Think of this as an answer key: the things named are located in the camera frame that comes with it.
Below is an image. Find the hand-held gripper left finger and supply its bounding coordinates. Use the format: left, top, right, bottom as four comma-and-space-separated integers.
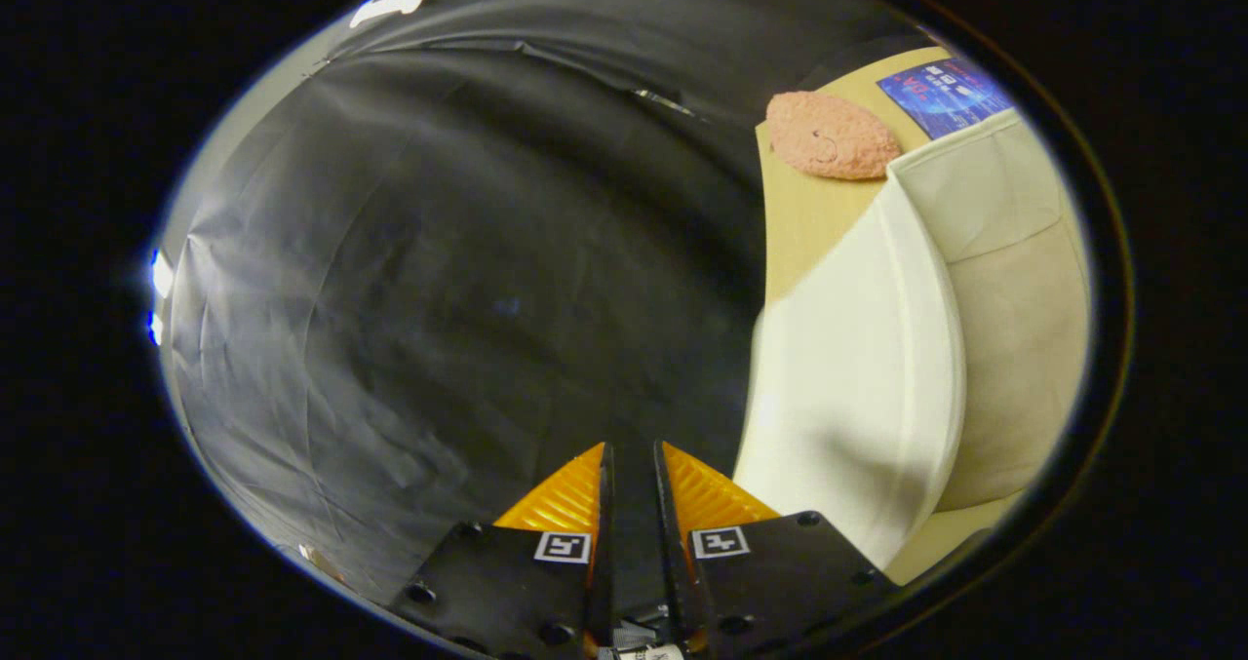
390, 443, 615, 660

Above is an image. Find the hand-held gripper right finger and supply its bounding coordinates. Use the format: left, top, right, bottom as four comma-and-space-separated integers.
653, 441, 898, 660

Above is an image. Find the beige fabric storage box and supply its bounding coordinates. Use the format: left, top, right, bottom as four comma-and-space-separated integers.
733, 109, 1091, 588

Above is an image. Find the black backdrop cloth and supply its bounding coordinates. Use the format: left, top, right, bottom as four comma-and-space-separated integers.
156, 0, 937, 607

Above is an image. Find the pink bumpy oval object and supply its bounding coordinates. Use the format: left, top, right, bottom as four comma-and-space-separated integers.
766, 91, 903, 181

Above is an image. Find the blue cover book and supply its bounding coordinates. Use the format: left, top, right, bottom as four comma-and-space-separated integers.
877, 56, 1015, 141

